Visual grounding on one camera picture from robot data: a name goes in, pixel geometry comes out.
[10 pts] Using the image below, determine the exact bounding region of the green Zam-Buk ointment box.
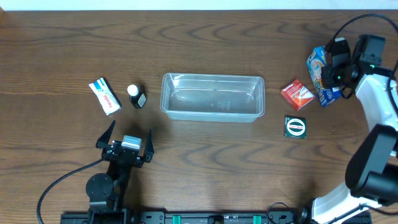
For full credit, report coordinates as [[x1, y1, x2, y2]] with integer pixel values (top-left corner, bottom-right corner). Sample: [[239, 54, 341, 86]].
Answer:
[[284, 116, 307, 139]]

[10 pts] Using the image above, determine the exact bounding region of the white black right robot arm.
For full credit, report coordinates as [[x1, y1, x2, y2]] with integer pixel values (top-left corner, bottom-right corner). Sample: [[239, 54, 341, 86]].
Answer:
[[300, 35, 397, 223]]

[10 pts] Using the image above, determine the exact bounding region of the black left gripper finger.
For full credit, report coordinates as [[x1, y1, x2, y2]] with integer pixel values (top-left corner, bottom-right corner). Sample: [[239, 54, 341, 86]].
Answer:
[[96, 120, 116, 144], [144, 129, 154, 153]]

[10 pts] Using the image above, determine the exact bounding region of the red medicine box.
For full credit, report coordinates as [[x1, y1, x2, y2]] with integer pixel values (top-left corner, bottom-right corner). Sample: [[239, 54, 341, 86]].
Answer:
[[280, 80, 315, 111]]

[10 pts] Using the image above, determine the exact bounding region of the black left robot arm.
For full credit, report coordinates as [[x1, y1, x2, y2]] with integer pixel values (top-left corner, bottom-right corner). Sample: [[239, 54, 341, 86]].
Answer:
[[86, 121, 154, 223]]

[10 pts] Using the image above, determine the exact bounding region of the dark brown medicine bottle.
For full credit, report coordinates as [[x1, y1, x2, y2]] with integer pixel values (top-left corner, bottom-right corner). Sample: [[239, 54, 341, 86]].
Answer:
[[127, 85, 147, 109]]

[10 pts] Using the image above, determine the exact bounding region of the clear plastic container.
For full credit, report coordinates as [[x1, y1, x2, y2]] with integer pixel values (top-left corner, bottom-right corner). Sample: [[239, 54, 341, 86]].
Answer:
[[160, 73, 266, 123]]

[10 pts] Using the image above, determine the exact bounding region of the black mounting rail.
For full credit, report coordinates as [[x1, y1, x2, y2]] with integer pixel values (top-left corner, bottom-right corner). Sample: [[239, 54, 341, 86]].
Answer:
[[60, 211, 297, 224]]

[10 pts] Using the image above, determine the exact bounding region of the white Panadol box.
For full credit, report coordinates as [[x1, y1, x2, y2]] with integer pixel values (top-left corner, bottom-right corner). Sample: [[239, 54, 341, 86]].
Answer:
[[88, 77, 121, 115]]

